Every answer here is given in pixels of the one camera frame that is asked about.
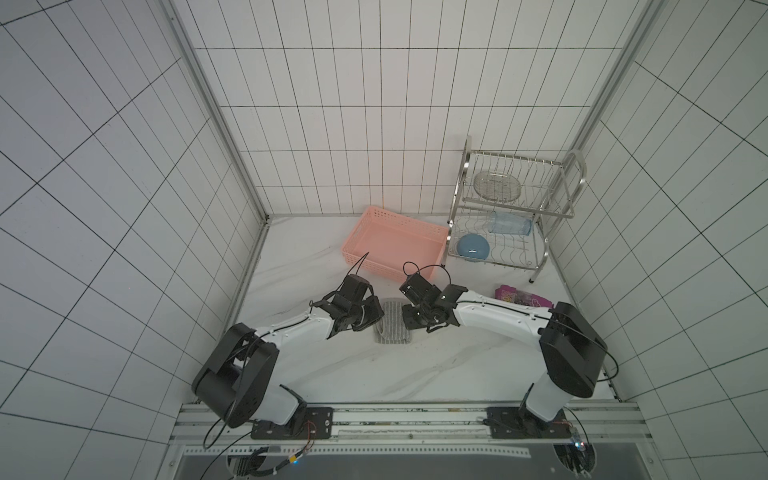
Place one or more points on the grey striped dishcloth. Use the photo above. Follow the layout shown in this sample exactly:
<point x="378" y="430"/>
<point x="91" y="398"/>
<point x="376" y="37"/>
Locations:
<point x="391" y="329"/>

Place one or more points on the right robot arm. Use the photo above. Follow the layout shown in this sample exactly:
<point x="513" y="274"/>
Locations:
<point x="572" y="351"/>

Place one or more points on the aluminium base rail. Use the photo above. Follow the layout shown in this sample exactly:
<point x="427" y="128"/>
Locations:
<point x="420" y="424"/>

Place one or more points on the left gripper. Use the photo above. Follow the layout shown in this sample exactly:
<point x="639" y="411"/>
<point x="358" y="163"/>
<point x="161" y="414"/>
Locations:
<point x="376" y="314"/>

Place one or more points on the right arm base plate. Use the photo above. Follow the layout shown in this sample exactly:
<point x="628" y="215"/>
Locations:
<point x="519" y="423"/>

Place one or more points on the pink plastic basket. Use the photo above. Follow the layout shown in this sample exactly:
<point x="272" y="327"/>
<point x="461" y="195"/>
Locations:
<point x="394" y="243"/>

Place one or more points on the steel dish rack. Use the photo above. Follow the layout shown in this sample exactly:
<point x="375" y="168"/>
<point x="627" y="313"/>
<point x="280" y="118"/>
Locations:
<point x="550" y="190"/>

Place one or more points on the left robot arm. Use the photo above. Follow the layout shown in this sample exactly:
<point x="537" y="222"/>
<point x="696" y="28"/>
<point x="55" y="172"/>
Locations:
<point x="236" y="382"/>

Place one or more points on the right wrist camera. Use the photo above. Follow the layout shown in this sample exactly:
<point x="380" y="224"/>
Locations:
<point x="419" y="291"/>

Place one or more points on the blue bowl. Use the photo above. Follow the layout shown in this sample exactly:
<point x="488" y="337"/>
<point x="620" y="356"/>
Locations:
<point x="473" y="247"/>

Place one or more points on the purple candy bag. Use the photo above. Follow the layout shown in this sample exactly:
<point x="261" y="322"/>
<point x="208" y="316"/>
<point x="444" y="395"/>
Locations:
<point x="513" y="295"/>

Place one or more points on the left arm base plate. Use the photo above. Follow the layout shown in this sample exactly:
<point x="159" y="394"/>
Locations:
<point x="308" y="423"/>

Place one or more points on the clear blue plastic cup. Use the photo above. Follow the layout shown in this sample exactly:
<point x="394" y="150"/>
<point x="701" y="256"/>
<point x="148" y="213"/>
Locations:
<point x="504" y="223"/>

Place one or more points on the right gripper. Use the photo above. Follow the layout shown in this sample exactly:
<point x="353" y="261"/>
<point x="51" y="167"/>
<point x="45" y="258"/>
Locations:
<point x="417" y="312"/>

